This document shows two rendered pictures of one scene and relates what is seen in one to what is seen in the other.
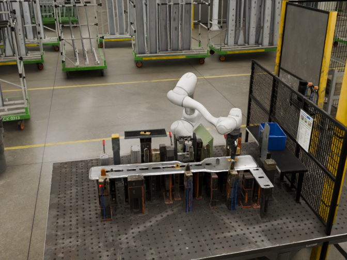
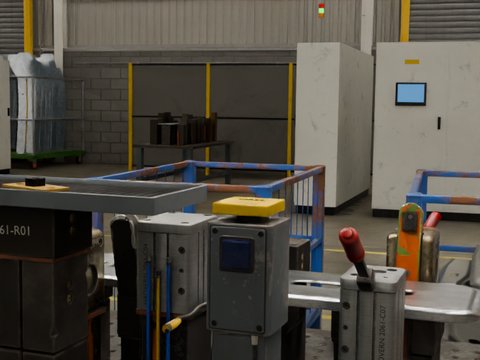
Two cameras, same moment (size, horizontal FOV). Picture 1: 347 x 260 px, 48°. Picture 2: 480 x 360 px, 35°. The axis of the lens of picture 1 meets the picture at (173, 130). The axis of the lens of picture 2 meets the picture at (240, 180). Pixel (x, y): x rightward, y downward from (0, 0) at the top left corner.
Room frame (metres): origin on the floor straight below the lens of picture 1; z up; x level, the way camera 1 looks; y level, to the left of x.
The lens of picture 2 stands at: (3.74, 0.87, 1.26)
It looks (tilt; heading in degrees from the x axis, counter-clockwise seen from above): 5 degrees down; 209
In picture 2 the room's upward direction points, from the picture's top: 1 degrees clockwise
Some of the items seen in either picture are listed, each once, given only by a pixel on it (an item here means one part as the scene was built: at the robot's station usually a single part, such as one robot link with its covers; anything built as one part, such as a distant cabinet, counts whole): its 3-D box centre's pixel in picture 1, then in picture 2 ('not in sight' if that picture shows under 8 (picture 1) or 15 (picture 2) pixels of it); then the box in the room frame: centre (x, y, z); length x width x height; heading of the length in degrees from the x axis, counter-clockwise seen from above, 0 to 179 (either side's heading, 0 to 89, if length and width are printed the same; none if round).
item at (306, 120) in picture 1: (305, 130); not in sight; (2.83, -1.05, 1.30); 0.23 x 0.02 x 0.31; 8
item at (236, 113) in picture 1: (234, 118); not in sight; (2.84, -0.48, 1.40); 0.13 x 0.11 x 0.16; 146
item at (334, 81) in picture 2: not in sight; (336, 110); (-5.75, -2.91, 1.22); 2.40 x 0.54 x 2.45; 10
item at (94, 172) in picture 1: (174, 167); (53, 259); (2.77, -0.01, 1.00); 1.38 x 0.22 x 0.02; 98
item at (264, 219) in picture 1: (264, 202); not in sight; (2.50, -0.70, 0.84); 0.11 x 0.06 x 0.29; 8
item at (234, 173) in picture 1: (231, 189); not in sight; (2.64, -0.46, 0.87); 0.12 x 0.09 x 0.35; 8
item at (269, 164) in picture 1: (268, 180); not in sight; (2.76, -0.78, 0.88); 0.08 x 0.08 x 0.36; 8
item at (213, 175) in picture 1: (214, 191); not in sight; (2.65, -0.33, 0.84); 0.11 x 0.08 x 0.29; 8
